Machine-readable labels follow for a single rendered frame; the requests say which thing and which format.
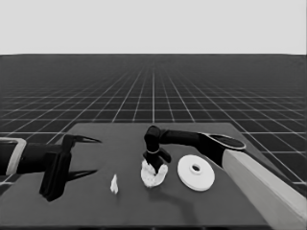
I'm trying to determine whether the large thick white disc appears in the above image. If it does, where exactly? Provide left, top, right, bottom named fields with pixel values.
left=177, top=154, right=216, bottom=193

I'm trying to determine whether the white round carrier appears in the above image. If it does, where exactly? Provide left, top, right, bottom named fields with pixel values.
left=140, top=159, right=169, bottom=189

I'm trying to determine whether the small white T-shaped piece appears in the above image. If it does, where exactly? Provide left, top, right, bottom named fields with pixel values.
left=109, top=173, right=120, bottom=195

